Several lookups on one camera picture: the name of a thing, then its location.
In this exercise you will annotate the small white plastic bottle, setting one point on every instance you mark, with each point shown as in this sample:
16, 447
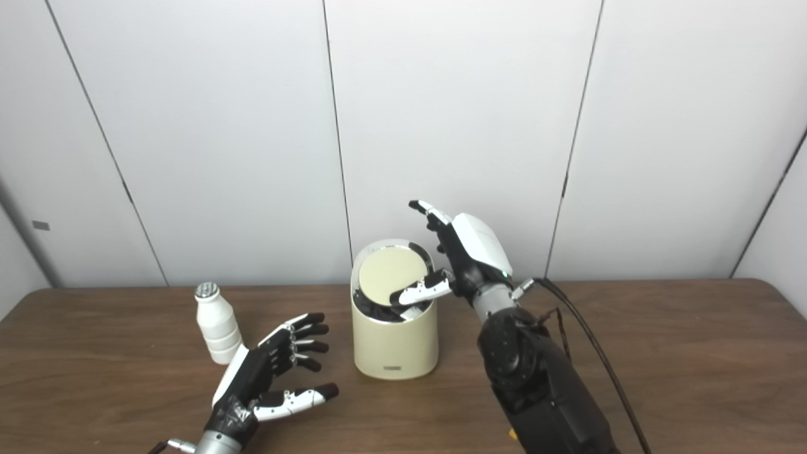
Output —
217, 325

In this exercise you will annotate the round cream bin lid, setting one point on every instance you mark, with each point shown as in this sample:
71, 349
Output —
388, 274

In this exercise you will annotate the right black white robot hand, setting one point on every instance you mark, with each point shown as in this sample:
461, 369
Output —
482, 249

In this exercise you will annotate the black bin liner bag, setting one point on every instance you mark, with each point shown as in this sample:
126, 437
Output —
372, 311

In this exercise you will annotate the cream-colored bin body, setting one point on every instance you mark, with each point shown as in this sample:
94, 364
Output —
394, 343

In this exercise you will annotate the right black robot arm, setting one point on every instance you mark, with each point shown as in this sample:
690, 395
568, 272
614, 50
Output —
542, 384

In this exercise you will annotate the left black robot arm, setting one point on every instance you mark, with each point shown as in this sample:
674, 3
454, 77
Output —
217, 446

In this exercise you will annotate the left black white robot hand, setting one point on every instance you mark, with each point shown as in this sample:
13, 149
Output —
249, 375

